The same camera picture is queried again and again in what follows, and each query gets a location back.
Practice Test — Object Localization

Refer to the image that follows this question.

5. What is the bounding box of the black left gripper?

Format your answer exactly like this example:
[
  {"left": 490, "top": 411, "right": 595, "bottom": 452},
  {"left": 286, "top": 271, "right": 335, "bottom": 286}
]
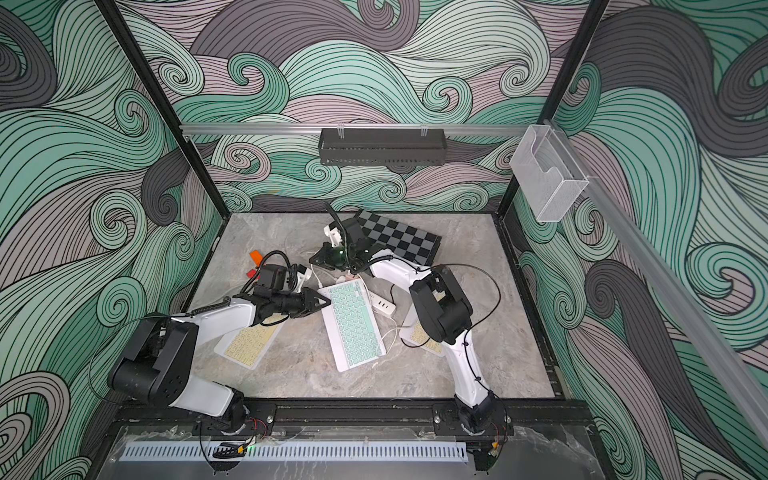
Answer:
[{"left": 272, "top": 289, "right": 331, "bottom": 318}]

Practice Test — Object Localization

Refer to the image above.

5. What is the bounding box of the white power strip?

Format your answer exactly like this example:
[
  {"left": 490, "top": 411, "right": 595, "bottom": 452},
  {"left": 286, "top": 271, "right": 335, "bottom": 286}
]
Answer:
[{"left": 368, "top": 292, "right": 396, "bottom": 318}]

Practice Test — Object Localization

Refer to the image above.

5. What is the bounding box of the green white keyboard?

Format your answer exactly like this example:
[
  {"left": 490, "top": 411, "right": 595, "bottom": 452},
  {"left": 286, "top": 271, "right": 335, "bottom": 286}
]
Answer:
[{"left": 318, "top": 279, "right": 385, "bottom": 372}]

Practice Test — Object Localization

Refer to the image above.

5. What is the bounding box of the yellow keyboard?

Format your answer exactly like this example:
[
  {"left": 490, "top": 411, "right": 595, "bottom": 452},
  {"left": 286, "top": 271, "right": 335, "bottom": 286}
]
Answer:
[
  {"left": 214, "top": 324, "right": 283, "bottom": 370},
  {"left": 399, "top": 323, "right": 444, "bottom": 357}
]

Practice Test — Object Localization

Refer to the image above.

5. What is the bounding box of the white charging cable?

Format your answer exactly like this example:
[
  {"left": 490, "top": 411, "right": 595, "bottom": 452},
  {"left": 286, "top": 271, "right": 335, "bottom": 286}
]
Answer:
[{"left": 305, "top": 266, "right": 421, "bottom": 352}]

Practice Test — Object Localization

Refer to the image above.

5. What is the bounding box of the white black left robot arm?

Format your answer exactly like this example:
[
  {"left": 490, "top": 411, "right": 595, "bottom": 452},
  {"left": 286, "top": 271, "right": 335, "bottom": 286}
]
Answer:
[{"left": 107, "top": 250, "right": 332, "bottom": 434}]

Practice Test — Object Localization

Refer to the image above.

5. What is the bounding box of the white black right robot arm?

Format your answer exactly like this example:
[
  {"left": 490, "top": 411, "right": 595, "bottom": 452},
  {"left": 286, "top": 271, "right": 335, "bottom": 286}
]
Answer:
[{"left": 310, "top": 202, "right": 496, "bottom": 435}]

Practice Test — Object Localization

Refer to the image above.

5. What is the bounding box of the black white chessboard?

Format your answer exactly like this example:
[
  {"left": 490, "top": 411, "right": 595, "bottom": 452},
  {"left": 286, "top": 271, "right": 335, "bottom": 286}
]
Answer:
[{"left": 353, "top": 210, "right": 442, "bottom": 266}]

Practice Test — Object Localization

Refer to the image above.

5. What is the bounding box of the orange tag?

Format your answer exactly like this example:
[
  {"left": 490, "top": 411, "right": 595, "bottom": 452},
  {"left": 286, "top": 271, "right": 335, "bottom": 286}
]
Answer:
[{"left": 250, "top": 250, "right": 263, "bottom": 265}]

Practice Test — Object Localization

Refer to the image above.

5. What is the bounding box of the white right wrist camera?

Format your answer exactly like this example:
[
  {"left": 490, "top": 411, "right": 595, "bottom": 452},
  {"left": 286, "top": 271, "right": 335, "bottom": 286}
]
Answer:
[{"left": 323, "top": 225, "right": 343, "bottom": 248}]

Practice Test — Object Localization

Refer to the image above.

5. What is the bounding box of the black wall tray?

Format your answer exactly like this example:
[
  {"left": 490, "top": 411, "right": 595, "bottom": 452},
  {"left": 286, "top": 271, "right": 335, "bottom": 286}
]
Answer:
[{"left": 318, "top": 129, "right": 448, "bottom": 167}]

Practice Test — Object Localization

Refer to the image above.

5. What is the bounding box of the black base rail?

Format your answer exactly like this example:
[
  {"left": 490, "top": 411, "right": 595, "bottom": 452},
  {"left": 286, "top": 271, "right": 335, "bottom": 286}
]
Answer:
[{"left": 109, "top": 397, "right": 593, "bottom": 438}]

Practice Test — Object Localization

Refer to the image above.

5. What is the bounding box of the aluminium rail back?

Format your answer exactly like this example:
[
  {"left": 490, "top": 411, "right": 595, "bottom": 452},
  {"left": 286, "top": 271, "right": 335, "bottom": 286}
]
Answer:
[{"left": 180, "top": 122, "right": 528, "bottom": 137}]

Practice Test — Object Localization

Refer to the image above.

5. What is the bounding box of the aluminium rail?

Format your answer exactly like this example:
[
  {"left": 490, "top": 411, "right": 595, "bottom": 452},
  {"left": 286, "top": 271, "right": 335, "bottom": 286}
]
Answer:
[
  {"left": 542, "top": 119, "right": 768, "bottom": 448},
  {"left": 180, "top": 122, "right": 528, "bottom": 137}
]

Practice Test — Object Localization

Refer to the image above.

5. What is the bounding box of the clear plastic wall box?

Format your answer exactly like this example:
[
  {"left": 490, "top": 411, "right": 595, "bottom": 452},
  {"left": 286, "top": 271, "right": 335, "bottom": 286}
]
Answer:
[{"left": 510, "top": 124, "right": 589, "bottom": 223}]

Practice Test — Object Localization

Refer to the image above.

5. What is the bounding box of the white slotted cable duct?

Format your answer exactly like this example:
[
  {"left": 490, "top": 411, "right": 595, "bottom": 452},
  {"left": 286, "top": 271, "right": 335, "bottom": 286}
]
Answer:
[{"left": 118, "top": 441, "right": 468, "bottom": 463}]

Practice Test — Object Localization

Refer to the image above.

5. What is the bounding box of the aluminium rail right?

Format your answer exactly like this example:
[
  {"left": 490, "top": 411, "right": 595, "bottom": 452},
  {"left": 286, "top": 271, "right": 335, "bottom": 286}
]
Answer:
[{"left": 542, "top": 119, "right": 768, "bottom": 448}]

